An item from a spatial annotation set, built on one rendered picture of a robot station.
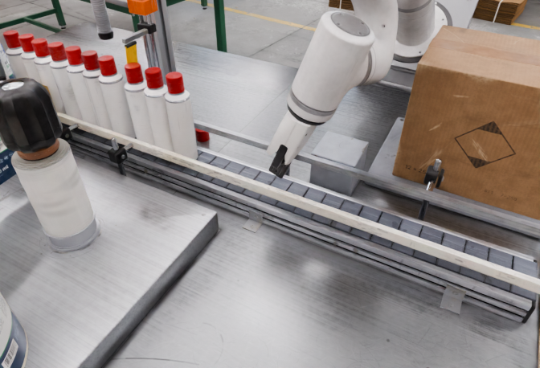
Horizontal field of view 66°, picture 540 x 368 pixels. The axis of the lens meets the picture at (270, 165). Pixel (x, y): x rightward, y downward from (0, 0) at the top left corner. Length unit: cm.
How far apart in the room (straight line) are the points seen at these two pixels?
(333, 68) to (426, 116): 32
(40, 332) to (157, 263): 19
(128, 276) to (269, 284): 24
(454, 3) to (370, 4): 79
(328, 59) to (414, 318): 44
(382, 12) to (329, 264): 44
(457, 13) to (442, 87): 61
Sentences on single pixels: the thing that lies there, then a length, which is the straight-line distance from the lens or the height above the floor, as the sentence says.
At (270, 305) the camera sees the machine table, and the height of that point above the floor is 83.
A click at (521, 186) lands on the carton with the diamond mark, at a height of 92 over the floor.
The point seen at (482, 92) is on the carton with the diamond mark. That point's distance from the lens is 85.
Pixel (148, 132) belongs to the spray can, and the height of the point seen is 94.
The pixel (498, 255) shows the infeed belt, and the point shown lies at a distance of 83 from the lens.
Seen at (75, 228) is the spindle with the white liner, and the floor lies 93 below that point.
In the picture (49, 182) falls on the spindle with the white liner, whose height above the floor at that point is 103.
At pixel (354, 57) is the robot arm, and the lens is 62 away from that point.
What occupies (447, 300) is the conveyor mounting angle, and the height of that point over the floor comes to 83.
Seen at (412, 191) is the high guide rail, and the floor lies 96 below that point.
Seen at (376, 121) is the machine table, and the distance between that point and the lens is 120.
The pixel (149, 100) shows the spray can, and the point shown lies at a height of 103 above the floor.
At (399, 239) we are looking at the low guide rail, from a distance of 76.
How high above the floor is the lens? 144
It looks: 38 degrees down
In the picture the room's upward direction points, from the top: straight up
